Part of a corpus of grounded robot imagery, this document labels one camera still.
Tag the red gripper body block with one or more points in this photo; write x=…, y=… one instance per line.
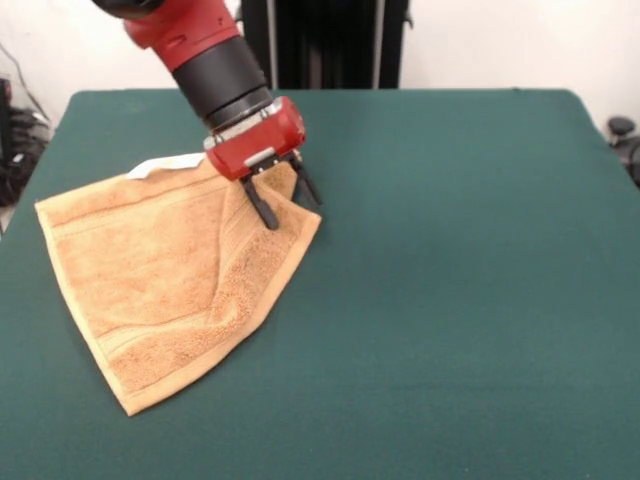
x=260, y=142

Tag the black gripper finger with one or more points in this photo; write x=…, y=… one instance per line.
x=307, y=187
x=261, y=205

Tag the tan terry towel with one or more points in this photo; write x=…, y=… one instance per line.
x=165, y=280

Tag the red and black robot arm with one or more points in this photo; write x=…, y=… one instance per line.
x=210, y=60

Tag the dark green table cloth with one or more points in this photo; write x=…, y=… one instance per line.
x=450, y=300

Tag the black equipment pile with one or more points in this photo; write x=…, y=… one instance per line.
x=20, y=150

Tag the grey office chair base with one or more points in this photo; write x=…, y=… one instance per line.
x=625, y=140

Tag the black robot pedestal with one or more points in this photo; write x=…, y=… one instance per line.
x=330, y=45

